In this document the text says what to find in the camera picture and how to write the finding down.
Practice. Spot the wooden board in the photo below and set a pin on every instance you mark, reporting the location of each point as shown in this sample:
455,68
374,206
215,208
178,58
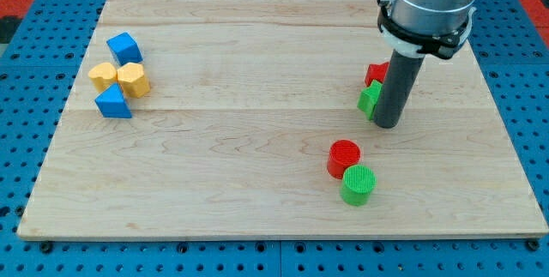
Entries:
233,138

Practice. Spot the red cylinder block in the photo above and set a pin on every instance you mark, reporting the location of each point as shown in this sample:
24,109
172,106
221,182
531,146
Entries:
342,154

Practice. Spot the green star block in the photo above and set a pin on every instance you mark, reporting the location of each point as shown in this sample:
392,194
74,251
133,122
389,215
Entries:
368,98

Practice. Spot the green cylinder block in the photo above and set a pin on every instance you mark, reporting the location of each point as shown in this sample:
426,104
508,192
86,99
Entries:
357,184

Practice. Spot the red star block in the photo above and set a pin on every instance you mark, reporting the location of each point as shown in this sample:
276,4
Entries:
376,72

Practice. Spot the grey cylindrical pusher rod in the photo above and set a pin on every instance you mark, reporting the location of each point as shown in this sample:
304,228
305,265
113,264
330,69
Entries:
397,85

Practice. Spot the yellow hexagon block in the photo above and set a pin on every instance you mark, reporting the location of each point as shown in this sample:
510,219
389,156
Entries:
133,80

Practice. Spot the blue triangle block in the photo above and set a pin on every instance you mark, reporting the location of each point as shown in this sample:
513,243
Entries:
112,104

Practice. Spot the blue cube block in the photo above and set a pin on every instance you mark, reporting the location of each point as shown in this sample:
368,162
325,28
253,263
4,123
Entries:
124,49

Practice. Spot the yellow heart block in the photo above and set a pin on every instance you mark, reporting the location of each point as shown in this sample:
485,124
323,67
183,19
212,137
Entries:
102,76

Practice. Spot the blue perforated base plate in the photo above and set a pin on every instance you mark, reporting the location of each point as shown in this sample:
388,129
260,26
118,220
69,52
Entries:
37,73

